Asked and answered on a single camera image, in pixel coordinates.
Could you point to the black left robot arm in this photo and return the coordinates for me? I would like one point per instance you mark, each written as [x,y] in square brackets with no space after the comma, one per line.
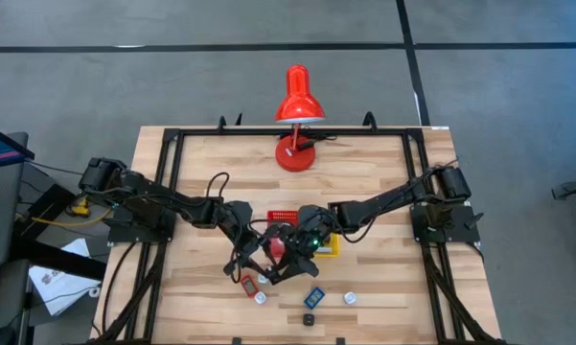
[172,201]

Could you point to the black metal table frame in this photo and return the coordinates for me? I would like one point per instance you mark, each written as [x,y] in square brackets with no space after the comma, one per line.
[249,131]

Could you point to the black USB wall charger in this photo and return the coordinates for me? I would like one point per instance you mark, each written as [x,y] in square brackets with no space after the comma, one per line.
[308,319]

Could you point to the red plastic basket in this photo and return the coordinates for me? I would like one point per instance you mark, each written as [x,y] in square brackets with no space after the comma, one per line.
[283,216]

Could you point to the teal white USB wall charger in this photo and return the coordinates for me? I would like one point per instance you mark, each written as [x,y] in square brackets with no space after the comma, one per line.
[263,279]

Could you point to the black table clamp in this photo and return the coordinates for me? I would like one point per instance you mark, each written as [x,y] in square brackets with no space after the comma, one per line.
[222,122]
[239,120]
[370,121]

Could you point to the pink white USB wall charger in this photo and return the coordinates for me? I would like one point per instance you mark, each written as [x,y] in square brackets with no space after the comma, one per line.
[260,298]

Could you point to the red small digital display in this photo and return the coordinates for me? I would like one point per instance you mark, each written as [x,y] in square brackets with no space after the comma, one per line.
[249,286]

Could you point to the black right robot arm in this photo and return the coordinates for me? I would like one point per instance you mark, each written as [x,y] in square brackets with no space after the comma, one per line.
[388,203]

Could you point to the red desk lamp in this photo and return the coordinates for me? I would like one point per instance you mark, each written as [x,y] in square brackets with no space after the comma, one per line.
[299,103]

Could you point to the dark computer mouse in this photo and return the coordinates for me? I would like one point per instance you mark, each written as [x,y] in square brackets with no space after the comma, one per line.
[0,335]

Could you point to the purple white USB wall charger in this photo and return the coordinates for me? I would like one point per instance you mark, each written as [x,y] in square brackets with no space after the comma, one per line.
[349,298]

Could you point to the yellow plastic basket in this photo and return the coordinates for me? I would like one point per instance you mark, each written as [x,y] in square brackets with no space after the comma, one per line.
[333,249]

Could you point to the blue screen monitor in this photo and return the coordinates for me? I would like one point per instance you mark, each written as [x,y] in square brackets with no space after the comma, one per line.
[0,146]

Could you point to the white printed box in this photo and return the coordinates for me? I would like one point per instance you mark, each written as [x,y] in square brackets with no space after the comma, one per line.
[62,285]

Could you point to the grey side cabinet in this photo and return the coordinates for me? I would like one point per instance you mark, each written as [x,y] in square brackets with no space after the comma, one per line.
[0,211]

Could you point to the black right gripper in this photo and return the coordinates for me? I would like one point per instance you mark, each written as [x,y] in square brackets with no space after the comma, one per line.
[299,244]

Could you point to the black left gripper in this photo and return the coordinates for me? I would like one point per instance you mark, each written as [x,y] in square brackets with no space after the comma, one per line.
[249,244]

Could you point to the blue small digital display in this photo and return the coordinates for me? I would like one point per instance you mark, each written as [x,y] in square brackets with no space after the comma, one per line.
[314,298]

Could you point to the black monitor stand base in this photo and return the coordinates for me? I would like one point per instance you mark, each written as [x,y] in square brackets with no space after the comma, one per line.
[57,259]

